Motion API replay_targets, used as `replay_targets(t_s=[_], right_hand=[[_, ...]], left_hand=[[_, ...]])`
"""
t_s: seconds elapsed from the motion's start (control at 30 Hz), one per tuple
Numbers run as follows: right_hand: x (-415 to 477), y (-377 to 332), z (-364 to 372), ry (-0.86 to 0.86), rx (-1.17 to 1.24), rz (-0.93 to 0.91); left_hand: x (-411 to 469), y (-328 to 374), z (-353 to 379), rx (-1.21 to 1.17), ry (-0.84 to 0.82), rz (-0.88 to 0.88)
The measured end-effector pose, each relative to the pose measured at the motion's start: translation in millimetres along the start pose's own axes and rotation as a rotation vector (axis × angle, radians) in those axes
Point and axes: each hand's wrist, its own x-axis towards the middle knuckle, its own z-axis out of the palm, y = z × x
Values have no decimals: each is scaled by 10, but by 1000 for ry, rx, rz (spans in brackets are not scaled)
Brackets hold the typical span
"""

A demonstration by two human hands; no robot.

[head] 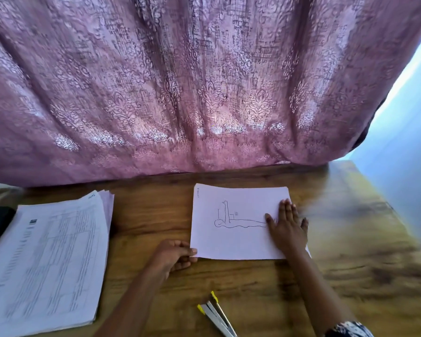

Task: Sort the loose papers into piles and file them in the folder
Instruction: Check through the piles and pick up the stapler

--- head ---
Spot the person's left hand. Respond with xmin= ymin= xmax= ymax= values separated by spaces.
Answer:
xmin=149 ymin=239 xmax=199 ymax=278

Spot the person's right hand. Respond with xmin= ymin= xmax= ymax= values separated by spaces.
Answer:
xmin=264 ymin=198 xmax=310 ymax=258

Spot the body figure paper stack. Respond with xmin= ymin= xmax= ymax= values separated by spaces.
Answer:
xmin=189 ymin=182 xmax=312 ymax=262

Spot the silver yellow black stapler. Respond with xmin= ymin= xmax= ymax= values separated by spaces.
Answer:
xmin=196 ymin=290 xmax=239 ymax=337

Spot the stack of table-printed sheets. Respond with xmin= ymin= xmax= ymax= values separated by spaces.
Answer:
xmin=0 ymin=189 xmax=116 ymax=337

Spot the person's left forearm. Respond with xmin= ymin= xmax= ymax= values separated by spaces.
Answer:
xmin=94 ymin=266 xmax=171 ymax=337

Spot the person's right forearm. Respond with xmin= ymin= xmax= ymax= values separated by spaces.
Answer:
xmin=286 ymin=250 xmax=355 ymax=334

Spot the pink patterned curtain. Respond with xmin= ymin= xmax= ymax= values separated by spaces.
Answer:
xmin=0 ymin=0 xmax=421 ymax=188

